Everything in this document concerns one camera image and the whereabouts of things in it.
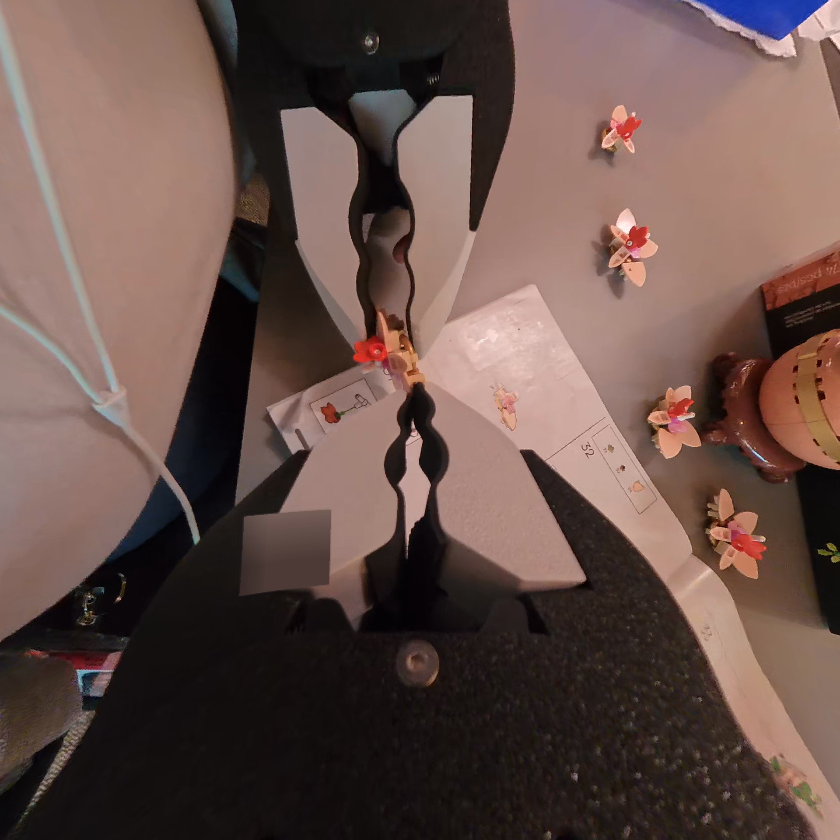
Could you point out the blue bin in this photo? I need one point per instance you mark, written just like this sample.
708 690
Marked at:
754 13

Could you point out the toy brick orchid plant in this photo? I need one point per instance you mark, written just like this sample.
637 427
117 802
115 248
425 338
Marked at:
794 387

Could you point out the white instruction booklet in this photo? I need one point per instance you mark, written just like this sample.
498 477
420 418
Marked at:
525 354

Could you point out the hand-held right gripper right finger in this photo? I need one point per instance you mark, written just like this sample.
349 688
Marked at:
499 518

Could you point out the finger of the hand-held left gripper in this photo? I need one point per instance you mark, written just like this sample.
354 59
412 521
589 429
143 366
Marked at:
443 197
321 216

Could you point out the dark toy set box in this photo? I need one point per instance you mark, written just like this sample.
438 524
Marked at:
807 308

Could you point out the grey desk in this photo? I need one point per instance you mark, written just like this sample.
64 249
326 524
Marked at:
558 164

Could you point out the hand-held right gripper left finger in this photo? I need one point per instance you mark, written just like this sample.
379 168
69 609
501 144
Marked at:
348 472

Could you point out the toy brick orchid flower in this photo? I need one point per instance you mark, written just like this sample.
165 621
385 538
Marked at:
736 535
622 130
631 246
394 351
674 420

